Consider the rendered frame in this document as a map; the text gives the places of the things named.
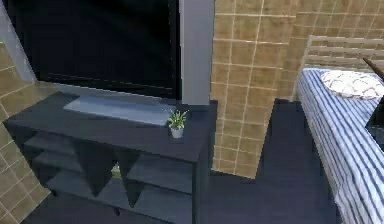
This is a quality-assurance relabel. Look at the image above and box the small green potted houseplant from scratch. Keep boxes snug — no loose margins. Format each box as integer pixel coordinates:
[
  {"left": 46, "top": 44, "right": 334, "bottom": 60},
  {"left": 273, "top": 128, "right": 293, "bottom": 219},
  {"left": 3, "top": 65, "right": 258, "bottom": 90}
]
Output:
[{"left": 166, "top": 109, "right": 190, "bottom": 140}]

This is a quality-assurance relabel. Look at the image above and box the dark grey shelf unit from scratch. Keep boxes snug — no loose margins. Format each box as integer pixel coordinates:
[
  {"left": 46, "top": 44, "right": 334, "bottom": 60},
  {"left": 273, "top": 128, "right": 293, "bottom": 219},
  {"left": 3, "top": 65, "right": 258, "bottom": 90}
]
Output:
[{"left": 3, "top": 91, "right": 219, "bottom": 224}]

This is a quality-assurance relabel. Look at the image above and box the black television set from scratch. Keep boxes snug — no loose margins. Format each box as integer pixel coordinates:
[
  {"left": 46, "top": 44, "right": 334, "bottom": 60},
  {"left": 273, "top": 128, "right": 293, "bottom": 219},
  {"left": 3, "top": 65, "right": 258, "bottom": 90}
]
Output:
[{"left": 1, "top": 0, "right": 215, "bottom": 127}]

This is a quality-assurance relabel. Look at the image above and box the blue striped bed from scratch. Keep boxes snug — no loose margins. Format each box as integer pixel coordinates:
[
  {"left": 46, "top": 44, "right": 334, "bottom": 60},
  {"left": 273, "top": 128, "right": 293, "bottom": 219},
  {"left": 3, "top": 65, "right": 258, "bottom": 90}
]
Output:
[{"left": 290, "top": 34, "right": 384, "bottom": 224}]

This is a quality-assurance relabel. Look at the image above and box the white patterned pillow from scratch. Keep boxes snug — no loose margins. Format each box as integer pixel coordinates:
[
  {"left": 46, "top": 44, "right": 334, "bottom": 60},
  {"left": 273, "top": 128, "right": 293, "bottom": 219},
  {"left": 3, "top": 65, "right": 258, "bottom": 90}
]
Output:
[{"left": 320, "top": 69, "right": 384, "bottom": 101}]

